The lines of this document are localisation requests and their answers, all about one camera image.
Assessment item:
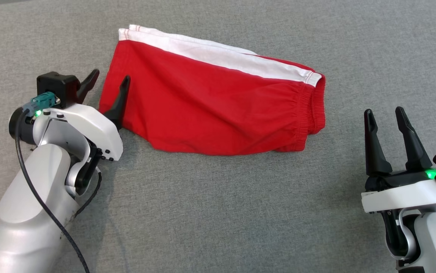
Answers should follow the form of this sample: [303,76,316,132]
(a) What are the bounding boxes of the teal left cable connector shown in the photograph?
[23,92,61,117]

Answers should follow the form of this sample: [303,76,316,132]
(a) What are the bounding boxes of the red shorts with white stripe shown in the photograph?
[99,24,326,156]

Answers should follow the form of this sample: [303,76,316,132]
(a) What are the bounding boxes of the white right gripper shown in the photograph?
[361,106,436,214]

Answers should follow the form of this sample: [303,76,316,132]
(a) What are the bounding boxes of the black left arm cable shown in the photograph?
[15,109,90,273]

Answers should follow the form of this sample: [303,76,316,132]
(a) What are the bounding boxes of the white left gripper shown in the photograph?
[42,69,131,162]

